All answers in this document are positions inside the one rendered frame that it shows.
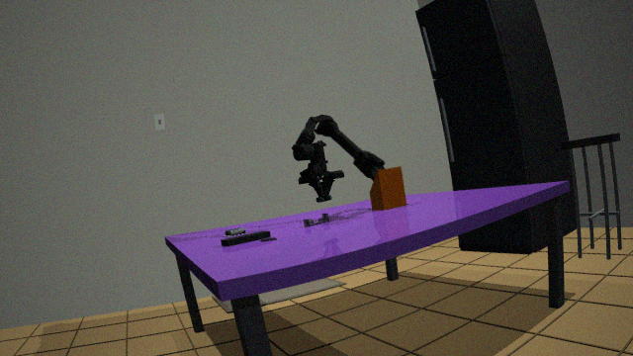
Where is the black and green battery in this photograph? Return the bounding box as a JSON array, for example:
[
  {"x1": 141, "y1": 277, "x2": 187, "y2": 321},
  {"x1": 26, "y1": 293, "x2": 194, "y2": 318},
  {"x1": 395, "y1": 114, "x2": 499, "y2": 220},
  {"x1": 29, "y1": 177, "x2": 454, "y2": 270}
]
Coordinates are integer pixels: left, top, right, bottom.
[{"x1": 316, "y1": 195, "x2": 331, "y2": 203}]

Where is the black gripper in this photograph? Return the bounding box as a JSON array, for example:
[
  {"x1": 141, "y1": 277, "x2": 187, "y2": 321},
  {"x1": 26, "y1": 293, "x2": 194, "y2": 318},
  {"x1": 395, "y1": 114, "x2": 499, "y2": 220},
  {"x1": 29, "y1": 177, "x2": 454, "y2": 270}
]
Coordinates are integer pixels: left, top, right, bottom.
[{"x1": 299, "y1": 158, "x2": 344, "y2": 200}]

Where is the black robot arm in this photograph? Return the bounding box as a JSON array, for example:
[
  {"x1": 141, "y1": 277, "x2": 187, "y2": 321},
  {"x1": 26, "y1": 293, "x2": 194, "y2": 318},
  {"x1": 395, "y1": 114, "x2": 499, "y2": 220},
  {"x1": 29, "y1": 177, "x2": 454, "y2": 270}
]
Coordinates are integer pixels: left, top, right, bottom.
[{"x1": 292, "y1": 115, "x2": 386, "y2": 182}]

